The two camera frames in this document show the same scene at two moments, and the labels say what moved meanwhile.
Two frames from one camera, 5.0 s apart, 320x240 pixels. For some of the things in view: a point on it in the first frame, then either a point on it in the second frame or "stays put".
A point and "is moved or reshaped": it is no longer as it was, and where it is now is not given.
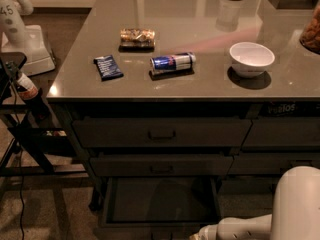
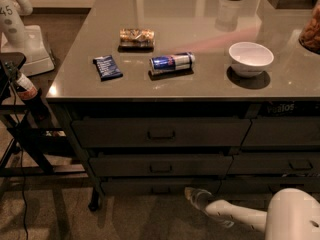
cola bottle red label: x=28 y=91 stays put
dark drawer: x=156 y=165 stays put
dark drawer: x=270 y=163 stays put
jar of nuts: x=310 y=38 stays put
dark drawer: x=159 y=207 is moved or reshaped
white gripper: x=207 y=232 → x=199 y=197
